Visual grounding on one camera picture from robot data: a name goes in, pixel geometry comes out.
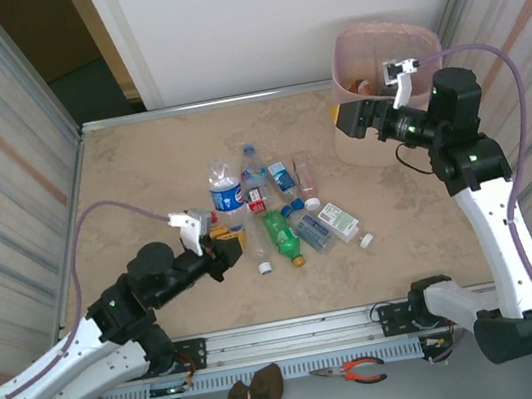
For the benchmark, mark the pink plastic waste bin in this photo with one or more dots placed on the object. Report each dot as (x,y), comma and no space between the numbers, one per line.
(364,148)

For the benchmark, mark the clear bottle purple label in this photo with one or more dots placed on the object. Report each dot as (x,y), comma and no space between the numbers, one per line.
(253,173)

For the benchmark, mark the green soda bottle yellow cap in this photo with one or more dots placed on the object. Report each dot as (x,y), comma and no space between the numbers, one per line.
(281,235)

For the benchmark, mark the tan door edge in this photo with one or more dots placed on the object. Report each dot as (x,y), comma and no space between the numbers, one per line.
(112,57)

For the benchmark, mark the blue label bottle blue cap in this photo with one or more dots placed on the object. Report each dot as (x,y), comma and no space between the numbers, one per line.
(226,198)

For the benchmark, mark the clear bottle pale blue label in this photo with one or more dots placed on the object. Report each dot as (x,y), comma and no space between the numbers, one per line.
(314,232)

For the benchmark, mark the large brown cloth pouch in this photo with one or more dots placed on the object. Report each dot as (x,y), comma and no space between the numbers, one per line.
(267,384)

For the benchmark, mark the red white label bottle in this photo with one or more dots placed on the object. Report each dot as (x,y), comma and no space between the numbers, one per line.
(257,203)

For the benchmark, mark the clear bottle blue white label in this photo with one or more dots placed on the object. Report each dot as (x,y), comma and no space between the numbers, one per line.
(282,176)

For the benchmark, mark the clear unlabelled bottle white cap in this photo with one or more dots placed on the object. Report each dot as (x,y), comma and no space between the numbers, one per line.
(259,248)

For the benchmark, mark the white door frame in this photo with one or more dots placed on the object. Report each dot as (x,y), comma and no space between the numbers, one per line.
(131,53)

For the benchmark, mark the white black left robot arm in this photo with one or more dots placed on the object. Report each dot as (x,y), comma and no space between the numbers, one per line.
(47,381)

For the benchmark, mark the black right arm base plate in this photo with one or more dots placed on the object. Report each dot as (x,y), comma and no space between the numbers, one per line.
(391,319)

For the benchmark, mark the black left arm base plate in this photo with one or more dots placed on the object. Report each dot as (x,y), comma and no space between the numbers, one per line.
(194,352)

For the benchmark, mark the pinkish clear bottle white cap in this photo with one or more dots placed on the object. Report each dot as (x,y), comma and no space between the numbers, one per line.
(305,178)

